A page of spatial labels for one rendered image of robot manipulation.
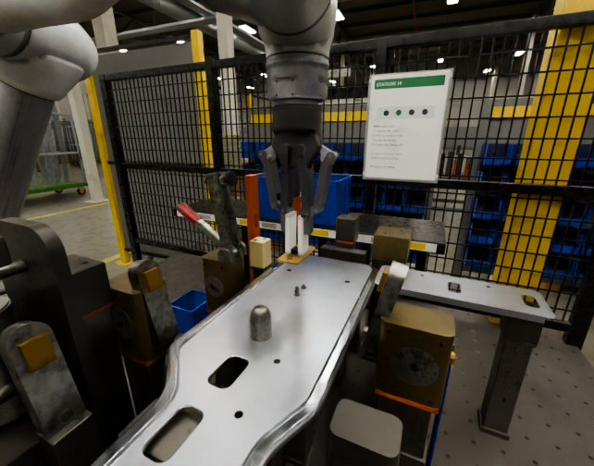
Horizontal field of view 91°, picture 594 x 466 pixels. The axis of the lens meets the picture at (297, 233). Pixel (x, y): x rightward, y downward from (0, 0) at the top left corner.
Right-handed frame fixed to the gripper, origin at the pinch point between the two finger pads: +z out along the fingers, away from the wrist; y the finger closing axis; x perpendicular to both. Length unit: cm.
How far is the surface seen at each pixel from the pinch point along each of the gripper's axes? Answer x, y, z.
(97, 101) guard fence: 142, -263, -46
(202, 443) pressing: -28.8, 3.4, 12.0
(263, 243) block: 6.4, -10.8, 5.8
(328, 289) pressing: 4.3, 4.8, 12.0
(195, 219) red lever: -0.8, -21.8, 0.0
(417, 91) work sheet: 54, 13, -28
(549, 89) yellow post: 58, 44, -27
